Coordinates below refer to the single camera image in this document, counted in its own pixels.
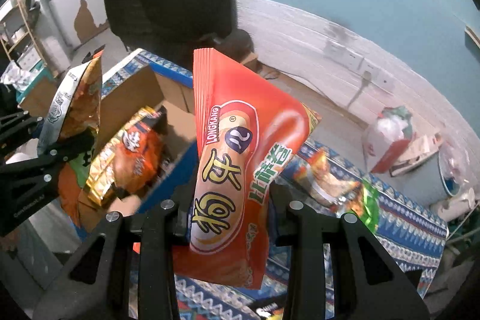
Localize red orange snack packet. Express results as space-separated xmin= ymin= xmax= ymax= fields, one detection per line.
xmin=172 ymin=48 xmax=323 ymax=290

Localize white wall socket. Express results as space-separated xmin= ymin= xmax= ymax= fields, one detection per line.
xmin=378 ymin=74 xmax=396 ymax=93
xmin=344 ymin=50 xmax=364 ymax=70
xmin=362 ymin=61 xmax=379 ymax=81
xmin=324 ymin=40 xmax=344 ymax=58

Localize orange yellow noodle snack packet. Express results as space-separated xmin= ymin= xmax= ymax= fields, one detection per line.
xmin=292 ymin=149 xmax=364 ymax=208

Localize wooden storage rack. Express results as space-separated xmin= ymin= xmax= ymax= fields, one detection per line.
xmin=0 ymin=0 xmax=49 ymax=81

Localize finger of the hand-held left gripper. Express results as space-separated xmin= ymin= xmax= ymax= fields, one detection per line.
xmin=0 ymin=134 xmax=96 ymax=178
xmin=0 ymin=110 xmax=46 ymax=156

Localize green snack packet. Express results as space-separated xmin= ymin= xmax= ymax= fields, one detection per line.
xmin=350 ymin=183 xmax=381 ymax=234

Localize grey plug with cable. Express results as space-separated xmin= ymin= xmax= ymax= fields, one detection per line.
xmin=349 ymin=70 xmax=374 ymax=111

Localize blue patterned tablecloth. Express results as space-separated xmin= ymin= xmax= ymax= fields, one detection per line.
xmin=101 ymin=48 xmax=449 ymax=320

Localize red and white plastic bag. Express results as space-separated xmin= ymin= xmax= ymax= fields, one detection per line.
xmin=362 ymin=106 xmax=417 ymax=174

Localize white brown paper package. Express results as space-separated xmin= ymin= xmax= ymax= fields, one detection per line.
xmin=390 ymin=133 xmax=445 ymax=176

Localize light blue bucket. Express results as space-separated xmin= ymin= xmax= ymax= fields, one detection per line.
xmin=424 ymin=140 xmax=480 ymax=208

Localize wooden wall shelf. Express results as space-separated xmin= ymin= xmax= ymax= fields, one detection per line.
xmin=464 ymin=25 xmax=480 ymax=51

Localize cardboard box with blue rim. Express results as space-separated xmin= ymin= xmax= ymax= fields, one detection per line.
xmin=75 ymin=59 xmax=205 ymax=234

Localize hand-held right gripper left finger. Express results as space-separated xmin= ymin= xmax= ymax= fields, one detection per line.
xmin=43 ymin=185 xmax=196 ymax=320

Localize long yellow snack packet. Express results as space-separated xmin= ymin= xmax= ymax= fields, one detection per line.
xmin=80 ymin=129 xmax=130 ymax=210

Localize small brown cardboard box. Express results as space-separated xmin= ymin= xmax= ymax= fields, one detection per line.
xmin=240 ymin=52 xmax=260 ymax=72

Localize white-backed orange snack packet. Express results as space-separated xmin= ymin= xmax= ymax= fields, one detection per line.
xmin=37 ymin=55 xmax=104 ymax=229

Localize dark orange snack packet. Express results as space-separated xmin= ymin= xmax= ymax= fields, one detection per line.
xmin=112 ymin=106 xmax=169 ymax=199

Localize black flat packet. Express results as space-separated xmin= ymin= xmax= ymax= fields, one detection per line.
xmin=249 ymin=299 xmax=289 ymax=320

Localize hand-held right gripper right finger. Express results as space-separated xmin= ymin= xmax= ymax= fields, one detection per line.
xmin=267 ymin=181 xmax=430 ymax=320

